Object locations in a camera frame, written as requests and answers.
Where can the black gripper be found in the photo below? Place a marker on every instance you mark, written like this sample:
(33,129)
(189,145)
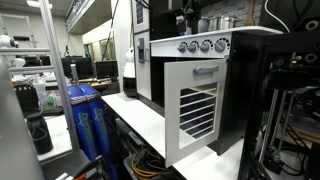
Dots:
(191,8)

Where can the silver pot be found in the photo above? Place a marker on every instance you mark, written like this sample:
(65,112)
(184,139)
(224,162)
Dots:
(225,24)

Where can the white toy kitchen unit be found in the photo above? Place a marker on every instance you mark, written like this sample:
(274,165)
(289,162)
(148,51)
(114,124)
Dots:
(166,50)

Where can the grey stove knob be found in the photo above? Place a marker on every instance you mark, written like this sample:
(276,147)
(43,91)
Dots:
(206,46)
(193,46)
(220,45)
(182,47)

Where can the white toy microwave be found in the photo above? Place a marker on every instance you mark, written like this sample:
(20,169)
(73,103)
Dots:
(173,4)

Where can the white freezer door dark window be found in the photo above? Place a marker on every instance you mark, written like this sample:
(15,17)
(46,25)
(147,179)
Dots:
(146,20)

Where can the brown wooden utensil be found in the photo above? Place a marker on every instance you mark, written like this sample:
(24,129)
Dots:
(250,13)

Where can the grey water dispenser panel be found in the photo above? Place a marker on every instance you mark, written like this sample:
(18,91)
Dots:
(141,50)

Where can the white and black cylindrical device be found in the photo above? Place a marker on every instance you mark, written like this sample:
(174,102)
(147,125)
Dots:
(129,66)

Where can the black computer monitor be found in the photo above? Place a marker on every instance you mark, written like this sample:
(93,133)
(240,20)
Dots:
(76,68)
(106,70)

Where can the overhead shelf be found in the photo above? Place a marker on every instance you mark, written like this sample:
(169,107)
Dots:
(86,13)

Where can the blue box green lettering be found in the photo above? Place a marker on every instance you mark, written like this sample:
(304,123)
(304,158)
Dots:
(85,130)
(101,126)

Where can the ceiling light panel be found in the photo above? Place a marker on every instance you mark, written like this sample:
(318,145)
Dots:
(38,3)

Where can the clear container green items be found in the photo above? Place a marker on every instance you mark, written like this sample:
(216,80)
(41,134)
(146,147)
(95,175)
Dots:
(50,100)

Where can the black orange-tipped tool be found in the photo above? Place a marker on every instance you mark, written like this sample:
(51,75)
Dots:
(90,166)

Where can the black crate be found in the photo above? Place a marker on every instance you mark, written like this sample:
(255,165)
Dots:
(25,100)

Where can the white round device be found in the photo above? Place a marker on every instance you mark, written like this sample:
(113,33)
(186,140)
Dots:
(6,40)

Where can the black fabric pouch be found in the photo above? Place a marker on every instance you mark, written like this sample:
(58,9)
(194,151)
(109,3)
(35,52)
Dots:
(40,136)

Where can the black metal frame rack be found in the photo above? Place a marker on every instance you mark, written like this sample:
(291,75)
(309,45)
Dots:
(253,100)

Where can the grey aluminium post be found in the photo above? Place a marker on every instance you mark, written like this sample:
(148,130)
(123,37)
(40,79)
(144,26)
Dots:
(56,66)

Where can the horizontal aluminium rail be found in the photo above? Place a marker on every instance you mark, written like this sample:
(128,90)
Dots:
(26,51)
(30,69)

